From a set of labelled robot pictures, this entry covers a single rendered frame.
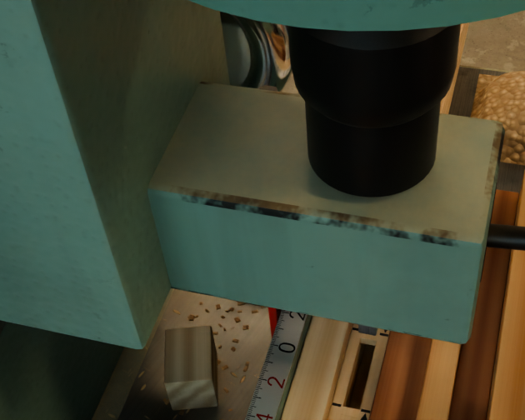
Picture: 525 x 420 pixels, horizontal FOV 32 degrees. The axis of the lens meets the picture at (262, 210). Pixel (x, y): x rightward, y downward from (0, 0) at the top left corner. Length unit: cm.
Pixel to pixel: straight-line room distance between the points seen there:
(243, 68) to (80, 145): 22
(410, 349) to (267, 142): 14
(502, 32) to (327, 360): 180
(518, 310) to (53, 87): 25
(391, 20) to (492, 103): 42
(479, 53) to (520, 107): 153
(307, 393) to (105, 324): 11
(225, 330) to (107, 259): 30
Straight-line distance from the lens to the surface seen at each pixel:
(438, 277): 36
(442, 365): 45
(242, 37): 50
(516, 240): 39
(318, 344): 46
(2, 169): 34
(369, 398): 45
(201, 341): 61
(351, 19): 22
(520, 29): 223
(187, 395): 60
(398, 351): 46
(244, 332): 65
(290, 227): 36
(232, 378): 63
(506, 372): 43
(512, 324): 44
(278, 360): 45
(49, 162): 32
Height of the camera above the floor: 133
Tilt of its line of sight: 48 degrees down
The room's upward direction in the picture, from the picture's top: 7 degrees counter-clockwise
